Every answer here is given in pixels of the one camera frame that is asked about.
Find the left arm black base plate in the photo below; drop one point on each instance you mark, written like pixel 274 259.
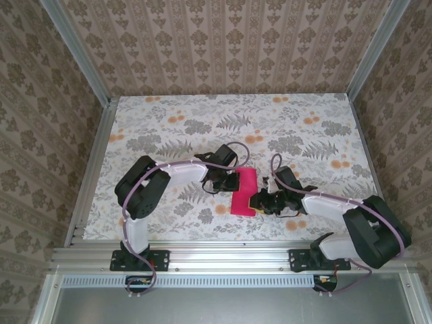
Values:
pixel 162 260

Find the long aluminium base rail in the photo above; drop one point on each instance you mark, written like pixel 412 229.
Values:
pixel 219 253

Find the aluminium side rail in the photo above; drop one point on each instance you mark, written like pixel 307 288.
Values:
pixel 372 168
pixel 91 175

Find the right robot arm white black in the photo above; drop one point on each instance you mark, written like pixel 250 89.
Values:
pixel 324 206

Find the aluminium frame post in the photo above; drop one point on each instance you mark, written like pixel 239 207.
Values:
pixel 77 50
pixel 374 47

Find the floral table cover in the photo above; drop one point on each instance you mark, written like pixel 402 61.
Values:
pixel 202 118

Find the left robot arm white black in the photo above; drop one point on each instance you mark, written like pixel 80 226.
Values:
pixel 182 175

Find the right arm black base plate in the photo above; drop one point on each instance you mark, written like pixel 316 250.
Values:
pixel 295 260

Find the pink paper sheet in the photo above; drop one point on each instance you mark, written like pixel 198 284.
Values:
pixel 244 195

